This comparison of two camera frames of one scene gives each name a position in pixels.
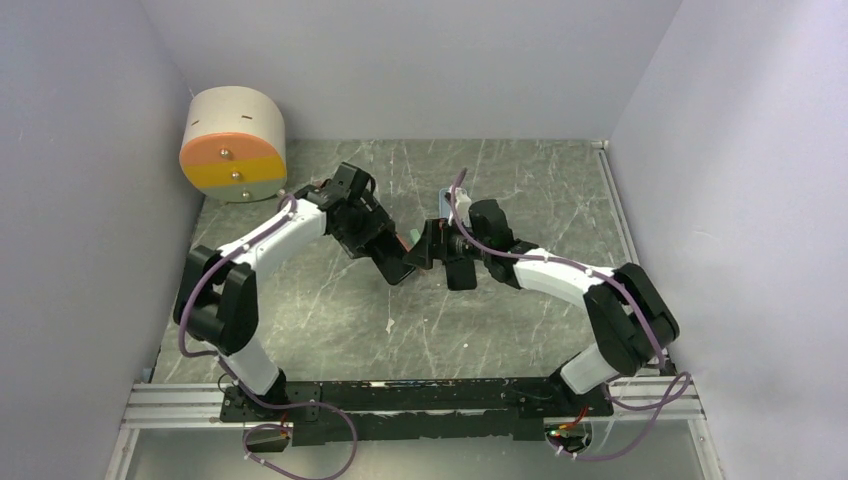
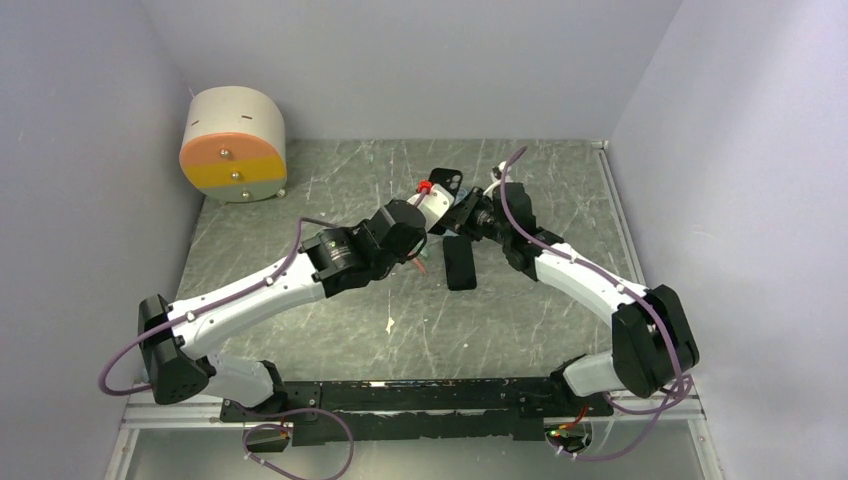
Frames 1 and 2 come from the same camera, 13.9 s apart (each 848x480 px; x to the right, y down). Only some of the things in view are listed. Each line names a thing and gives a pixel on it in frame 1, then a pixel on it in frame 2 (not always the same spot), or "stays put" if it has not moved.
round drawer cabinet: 234,144 stays put
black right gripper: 433,244 → 455,217
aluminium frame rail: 660,397 stays put
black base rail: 409,411 stays put
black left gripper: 377,222 → 415,242
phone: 461,274 stays put
